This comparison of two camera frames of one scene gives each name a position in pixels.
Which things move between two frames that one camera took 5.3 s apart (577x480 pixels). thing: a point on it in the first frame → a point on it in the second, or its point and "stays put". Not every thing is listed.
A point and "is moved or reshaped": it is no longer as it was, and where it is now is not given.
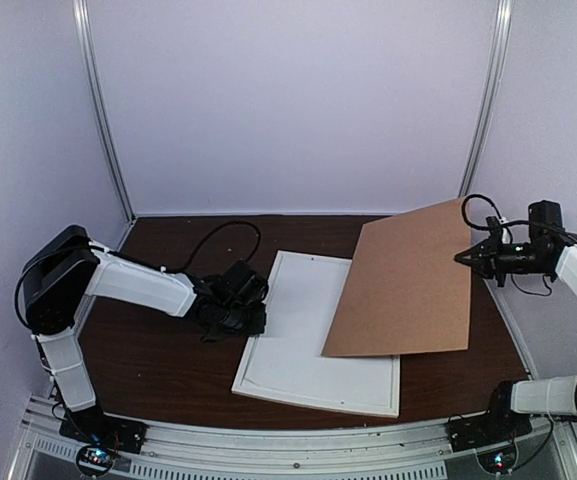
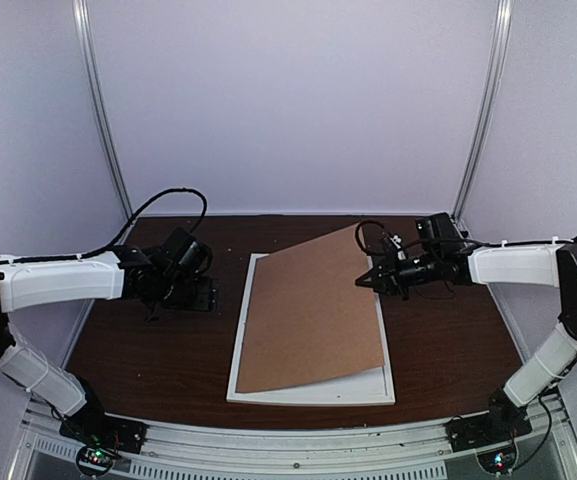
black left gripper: x=256 y=327 → x=206 y=299
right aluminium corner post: x=503 y=20 stays put
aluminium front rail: x=182 y=451 stays put
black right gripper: x=489 y=255 → x=389 y=276
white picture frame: x=286 y=361 is moved or reshaped
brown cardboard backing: x=405 y=292 → x=306 y=315
